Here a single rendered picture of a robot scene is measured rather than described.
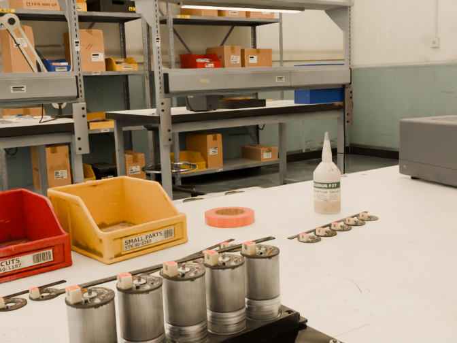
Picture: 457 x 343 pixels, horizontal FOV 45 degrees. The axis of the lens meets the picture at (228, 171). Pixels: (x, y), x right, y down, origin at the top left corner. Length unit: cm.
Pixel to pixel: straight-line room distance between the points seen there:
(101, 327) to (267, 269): 11
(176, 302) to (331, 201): 41
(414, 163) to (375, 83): 549
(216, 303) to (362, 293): 16
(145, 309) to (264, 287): 8
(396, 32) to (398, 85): 55
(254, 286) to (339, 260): 19
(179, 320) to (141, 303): 3
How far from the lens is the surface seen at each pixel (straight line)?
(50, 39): 484
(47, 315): 45
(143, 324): 30
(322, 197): 69
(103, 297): 29
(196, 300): 32
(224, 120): 307
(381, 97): 635
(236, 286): 33
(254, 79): 310
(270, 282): 35
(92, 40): 450
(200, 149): 505
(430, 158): 88
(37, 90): 258
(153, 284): 31
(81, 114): 266
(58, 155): 440
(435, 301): 45
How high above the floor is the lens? 92
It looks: 9 degrees down
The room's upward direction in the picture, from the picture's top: 2 degrees counter-clockwise
